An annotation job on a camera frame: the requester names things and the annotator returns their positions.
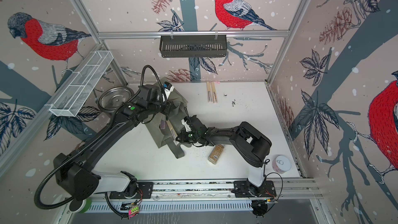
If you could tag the aluminium mounting rail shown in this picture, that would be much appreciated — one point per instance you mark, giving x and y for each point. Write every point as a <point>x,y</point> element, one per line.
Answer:
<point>220,189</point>

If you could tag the green tape roll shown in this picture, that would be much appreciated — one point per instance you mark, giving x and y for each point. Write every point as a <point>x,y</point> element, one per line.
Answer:
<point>82,206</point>

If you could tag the white wire mesh basket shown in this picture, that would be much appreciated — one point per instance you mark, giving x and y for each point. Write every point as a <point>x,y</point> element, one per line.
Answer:
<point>72,99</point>

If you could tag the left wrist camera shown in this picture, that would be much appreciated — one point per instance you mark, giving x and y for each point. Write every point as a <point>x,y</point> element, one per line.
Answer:
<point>168,89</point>

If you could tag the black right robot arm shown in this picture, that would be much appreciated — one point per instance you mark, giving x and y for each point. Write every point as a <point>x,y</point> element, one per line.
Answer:
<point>249,142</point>

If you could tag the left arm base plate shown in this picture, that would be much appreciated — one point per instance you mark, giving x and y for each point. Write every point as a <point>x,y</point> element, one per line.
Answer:
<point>142,190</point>

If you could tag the black hanging shelf basket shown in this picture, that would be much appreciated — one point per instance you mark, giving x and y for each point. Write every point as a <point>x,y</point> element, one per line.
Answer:
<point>193,46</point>

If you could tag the pink circuit board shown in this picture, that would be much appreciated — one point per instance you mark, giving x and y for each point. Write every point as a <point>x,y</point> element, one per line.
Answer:
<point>131,208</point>

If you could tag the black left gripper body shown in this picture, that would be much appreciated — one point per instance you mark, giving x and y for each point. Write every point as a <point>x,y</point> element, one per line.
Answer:
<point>159,106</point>

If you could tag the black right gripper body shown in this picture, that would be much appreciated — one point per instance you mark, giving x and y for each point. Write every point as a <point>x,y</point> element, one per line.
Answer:
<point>190,137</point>

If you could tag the white round tin can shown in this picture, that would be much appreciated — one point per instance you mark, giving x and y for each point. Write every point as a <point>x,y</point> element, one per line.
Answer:
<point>281,164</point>

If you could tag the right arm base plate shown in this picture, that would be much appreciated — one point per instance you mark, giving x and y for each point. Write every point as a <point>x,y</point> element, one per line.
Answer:
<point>245,189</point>

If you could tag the glass spice jar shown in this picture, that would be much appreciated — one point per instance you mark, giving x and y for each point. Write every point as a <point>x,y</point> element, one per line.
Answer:
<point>215,154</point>

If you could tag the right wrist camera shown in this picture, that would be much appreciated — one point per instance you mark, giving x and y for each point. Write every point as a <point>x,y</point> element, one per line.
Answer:
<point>186,125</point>

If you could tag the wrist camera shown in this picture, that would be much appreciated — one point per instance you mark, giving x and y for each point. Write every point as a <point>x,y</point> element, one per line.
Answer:
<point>168,89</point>
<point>186,125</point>

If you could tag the olive green tote bag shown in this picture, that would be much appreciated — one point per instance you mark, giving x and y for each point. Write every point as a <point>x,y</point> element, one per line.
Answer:
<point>175,116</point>

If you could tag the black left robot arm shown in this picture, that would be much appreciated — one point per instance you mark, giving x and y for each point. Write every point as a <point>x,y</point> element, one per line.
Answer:
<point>76,174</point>

